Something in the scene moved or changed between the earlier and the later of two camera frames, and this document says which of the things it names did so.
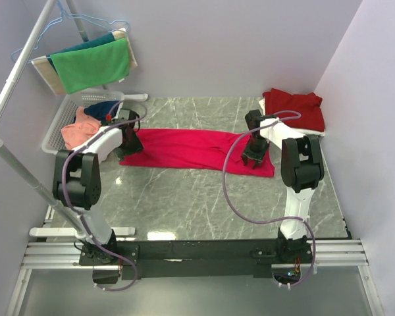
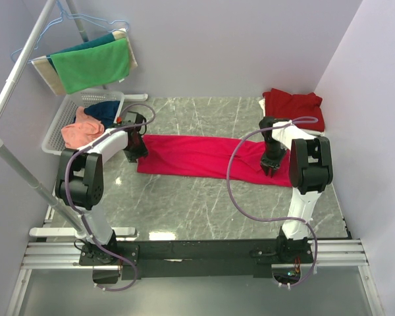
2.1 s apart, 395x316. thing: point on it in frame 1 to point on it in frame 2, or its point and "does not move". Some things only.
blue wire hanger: x=62 y=16 does not move
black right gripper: x=258 y=158 to x=267 y=164
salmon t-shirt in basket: x=75 y=133 does not move
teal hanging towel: x=106 y=38 does not move
